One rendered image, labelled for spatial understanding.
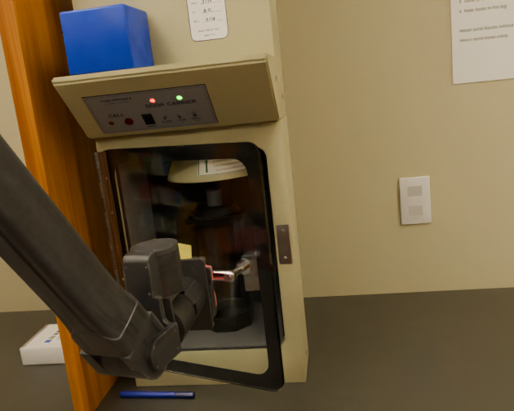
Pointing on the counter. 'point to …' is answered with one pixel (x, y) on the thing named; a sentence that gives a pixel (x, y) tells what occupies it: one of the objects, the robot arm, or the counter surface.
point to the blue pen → (157, 394)
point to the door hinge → (105, 214)
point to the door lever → (232, 271)
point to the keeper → (284, 244)
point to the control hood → (201, 68)
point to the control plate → (96, 106)
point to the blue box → (106, 39)
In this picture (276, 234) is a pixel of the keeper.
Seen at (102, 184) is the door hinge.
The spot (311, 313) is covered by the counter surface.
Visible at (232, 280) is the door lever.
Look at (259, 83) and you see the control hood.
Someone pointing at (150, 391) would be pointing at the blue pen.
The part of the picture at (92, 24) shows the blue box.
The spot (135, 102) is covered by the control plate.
